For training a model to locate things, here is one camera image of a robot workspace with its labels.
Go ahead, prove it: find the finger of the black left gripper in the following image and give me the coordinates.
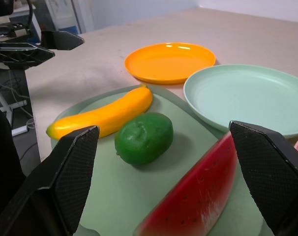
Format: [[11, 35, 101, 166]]
[[41, 30, 85, 51], [0, 42, 56, 70]]

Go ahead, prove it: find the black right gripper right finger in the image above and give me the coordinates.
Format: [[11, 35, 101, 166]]
[[228, 120, 298, 236]]

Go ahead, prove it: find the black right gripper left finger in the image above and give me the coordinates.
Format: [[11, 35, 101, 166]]
[[0, 125, 100, 236]]

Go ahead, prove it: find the light green plastic plate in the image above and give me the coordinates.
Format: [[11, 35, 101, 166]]
[[183, 64, 298, 139]]

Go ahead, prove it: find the orange plastic plate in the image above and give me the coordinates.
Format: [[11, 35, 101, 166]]
[[124, 42, 216, 85]]

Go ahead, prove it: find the white background cabinet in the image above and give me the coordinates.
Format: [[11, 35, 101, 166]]
[[44, 0, 94, 35]]

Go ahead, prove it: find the black rounded object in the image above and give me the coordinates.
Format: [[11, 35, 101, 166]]
[[0, 100, 27, 225]]

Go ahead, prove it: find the red toy watermelon slice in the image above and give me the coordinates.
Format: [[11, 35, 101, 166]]
[[133, 131, 238, 236]]

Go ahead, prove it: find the light green plastic tray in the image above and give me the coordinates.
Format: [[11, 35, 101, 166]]
[[50, 85, 275, 236]]

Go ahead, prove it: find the yellow toy banana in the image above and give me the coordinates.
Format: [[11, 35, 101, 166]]
[[46, 84, 154, 140]]

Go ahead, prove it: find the green toy lime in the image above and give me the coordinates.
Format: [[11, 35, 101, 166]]
[[114, 112, 174, 167]]

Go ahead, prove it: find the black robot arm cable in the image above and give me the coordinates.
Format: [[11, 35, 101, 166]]
[[26, 0, 36, 30]]

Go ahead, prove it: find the white metal stand frame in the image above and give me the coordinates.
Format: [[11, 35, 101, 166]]
[[0, 78, 30, 137]]

